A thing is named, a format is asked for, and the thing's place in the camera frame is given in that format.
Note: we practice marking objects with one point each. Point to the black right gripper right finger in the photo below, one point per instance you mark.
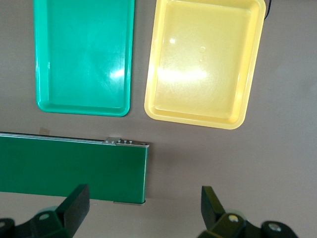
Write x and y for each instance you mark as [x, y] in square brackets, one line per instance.
[213, 210]

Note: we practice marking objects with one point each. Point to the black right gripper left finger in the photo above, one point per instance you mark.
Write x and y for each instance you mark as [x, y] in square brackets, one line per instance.
[76, 210]

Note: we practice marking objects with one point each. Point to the green belt conveyor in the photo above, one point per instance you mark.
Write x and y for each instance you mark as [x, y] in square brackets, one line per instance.
[74, 168]

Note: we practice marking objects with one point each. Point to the yellow plastic tray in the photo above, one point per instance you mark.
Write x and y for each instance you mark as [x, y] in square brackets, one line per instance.
[203, 74]

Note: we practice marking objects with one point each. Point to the green plastic tray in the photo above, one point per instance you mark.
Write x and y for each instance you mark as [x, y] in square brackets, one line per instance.
[84, 62]

